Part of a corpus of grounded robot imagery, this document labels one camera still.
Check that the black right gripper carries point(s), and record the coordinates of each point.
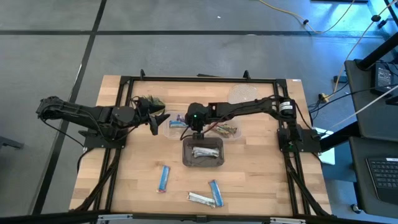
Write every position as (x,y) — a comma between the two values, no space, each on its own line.
(199,113)

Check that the dark grey plastic bin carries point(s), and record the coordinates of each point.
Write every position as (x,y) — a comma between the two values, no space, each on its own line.
(186,161)

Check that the round clear woven coaster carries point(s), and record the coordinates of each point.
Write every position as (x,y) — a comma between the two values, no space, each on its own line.
(242,91)

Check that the black aluminium rig frame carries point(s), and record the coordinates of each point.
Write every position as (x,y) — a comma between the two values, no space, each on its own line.
(202,79)

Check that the black frame clamp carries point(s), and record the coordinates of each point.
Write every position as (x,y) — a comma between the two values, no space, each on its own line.
(246,74)
(142,74)

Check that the yellow power plug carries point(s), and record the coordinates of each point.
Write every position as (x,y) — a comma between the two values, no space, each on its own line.
(323,98)

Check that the white and green granola bar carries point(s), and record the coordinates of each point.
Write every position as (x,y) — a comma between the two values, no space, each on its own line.
(200,199)

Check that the black power brick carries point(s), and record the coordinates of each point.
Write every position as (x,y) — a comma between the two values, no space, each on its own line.
(382,77)

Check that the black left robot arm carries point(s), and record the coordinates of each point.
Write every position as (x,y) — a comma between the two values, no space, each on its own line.
(93,115)

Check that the black caster wheel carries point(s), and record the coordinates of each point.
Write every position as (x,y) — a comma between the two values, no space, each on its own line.
(355,208)

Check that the black laptop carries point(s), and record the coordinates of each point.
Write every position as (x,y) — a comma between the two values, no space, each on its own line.
(384,177)

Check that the black desk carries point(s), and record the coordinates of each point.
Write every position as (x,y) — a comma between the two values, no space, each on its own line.
(370,118)
(360,174)

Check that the clear plastic bin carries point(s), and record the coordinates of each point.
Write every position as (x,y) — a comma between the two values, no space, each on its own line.
(169,133)
(238,129)

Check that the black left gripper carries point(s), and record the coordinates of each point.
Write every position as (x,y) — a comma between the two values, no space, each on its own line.
(141,110)

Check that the black diagonal beam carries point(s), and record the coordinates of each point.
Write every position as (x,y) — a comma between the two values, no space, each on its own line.
(377,54)

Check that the white and blue granola bar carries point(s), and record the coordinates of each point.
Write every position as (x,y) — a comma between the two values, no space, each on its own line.
(206,150)

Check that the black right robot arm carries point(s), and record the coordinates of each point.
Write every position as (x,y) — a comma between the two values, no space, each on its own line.
(248,107)

